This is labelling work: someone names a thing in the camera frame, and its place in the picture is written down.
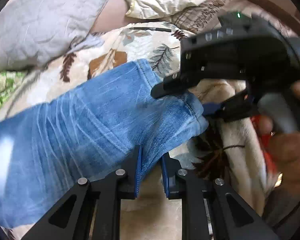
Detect red bowl of sunflower seeds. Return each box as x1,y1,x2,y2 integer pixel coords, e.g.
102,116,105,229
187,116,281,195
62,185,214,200
250,115,282,188

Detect right hand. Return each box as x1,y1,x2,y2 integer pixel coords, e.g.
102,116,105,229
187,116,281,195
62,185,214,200
256,80,300,197

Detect grey quilted pillow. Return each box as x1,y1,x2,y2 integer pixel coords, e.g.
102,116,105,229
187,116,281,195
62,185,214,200
0,0,108,72

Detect blue denim jeans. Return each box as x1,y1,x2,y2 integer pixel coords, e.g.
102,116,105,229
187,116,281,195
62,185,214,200
0,59,208,229

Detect black pen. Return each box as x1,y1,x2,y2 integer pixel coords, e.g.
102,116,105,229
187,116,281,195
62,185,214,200
130,27,172,33

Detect leaf print plush blanket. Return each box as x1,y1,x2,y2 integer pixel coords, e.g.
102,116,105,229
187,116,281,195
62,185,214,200
0,21,281,240

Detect green white patterned blanket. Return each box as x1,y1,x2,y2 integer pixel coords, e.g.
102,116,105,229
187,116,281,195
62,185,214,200
0,71,27,109

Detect brown striped cushion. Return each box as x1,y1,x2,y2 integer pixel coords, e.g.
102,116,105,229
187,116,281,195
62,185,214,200
171,0,241,34

